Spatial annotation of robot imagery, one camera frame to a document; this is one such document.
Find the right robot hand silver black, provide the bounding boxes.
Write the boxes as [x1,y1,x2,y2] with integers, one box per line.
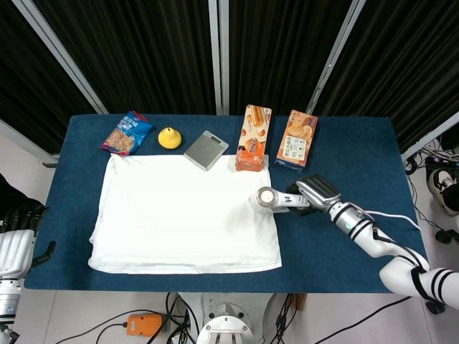
[285,174,342,218]

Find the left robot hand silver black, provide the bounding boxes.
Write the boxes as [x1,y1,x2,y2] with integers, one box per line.
[0,203,57,280]

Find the white handheld scanner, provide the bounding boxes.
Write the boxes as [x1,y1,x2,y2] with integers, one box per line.
[249,186,313,215]

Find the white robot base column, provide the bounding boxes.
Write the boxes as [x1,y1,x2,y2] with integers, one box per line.
[177,292,277,344]

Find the white cloth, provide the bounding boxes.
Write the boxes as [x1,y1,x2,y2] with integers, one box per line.
[87,153,283,275]

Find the blue orange cookie box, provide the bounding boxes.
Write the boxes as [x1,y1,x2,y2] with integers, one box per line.
[274,109,318,172]

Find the dark blue table cloth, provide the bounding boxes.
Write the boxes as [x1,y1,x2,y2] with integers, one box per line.
[23,114,431,294]

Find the orange wafer roll box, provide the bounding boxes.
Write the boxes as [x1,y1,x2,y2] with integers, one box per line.
[235,104,273,173]

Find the silver kitchen scale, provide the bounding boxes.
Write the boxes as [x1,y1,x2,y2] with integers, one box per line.
[183,130,230,172]

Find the black white sneaker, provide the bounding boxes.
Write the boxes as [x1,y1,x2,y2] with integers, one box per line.
[428,167,459,216]

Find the black caster wheel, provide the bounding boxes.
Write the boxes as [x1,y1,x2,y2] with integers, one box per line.
[425,300,446,316]
[435,229,459,244]

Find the black pleated curtain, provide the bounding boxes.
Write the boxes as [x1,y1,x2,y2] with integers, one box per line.
[32,0,218,115]
[315,0,459,153]
[228,0,354,115]
[0,0,105,155]

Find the orange control box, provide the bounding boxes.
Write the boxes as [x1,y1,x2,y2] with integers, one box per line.
[126,313,164,338]

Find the yellow lemon toy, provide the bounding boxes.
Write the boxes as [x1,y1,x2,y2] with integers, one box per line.
[158,126,182,150]

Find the blue snack bag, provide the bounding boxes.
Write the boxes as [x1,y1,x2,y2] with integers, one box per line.
[100,110,154,156]

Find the thin white cable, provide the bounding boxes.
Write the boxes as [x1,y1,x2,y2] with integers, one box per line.
[365,211,423,231]

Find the grey aluminium frame rail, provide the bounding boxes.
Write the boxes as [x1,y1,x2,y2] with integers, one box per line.
[400,110,459,163]
[0,118,60,162]

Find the tangled floor cables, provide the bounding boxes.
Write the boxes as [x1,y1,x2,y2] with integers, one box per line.
[404,138,459,173]

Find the black cable bundle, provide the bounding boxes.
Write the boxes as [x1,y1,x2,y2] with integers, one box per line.
[164,292,200,344]
[274,293,301,344]

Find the black floor cable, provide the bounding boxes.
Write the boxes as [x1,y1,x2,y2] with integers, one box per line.
[59,310,131,344]

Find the grey aluminium frame post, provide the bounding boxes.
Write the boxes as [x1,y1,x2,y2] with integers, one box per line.
[306,0,367,115]
[208,0,230,115]
[10,0,109,115]

